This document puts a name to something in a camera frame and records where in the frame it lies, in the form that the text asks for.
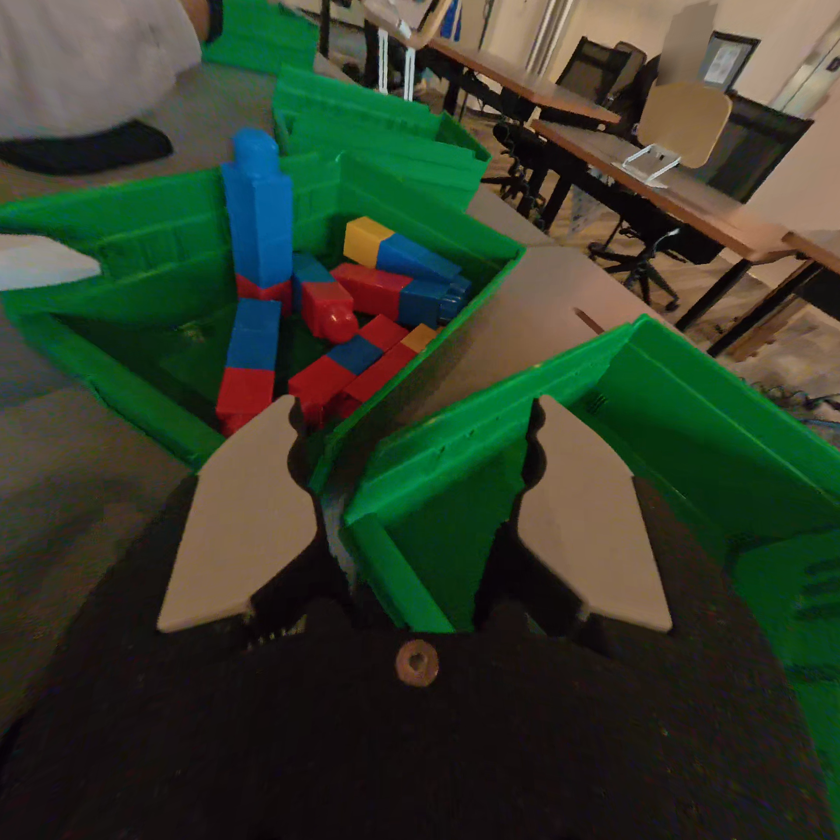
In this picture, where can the pile of block towers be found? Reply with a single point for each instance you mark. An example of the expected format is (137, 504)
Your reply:
(259, 216)

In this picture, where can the wooden desk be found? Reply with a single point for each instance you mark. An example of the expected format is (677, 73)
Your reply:
(689, 190)
(512, 72)

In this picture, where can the green plastic bin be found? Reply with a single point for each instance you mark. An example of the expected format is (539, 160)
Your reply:
(394, 164)
(689, 420)
(262, 33)
(367, 105)
(131, 229)

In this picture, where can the black office chair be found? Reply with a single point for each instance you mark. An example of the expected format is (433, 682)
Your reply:
(643, 269)
(590, 62)
(761, 151)

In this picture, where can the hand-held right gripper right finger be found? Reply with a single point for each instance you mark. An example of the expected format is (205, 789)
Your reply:
(590, 525)

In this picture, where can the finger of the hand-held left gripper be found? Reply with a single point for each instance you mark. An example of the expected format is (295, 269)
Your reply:
(39, 262)

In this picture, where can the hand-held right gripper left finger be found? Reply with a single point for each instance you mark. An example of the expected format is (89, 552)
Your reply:
(229, 525)

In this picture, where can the person's white shirt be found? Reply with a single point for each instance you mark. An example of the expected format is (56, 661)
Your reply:
(85, 59)

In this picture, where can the framed wall picture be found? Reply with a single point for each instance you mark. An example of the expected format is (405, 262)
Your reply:
(728, 62)

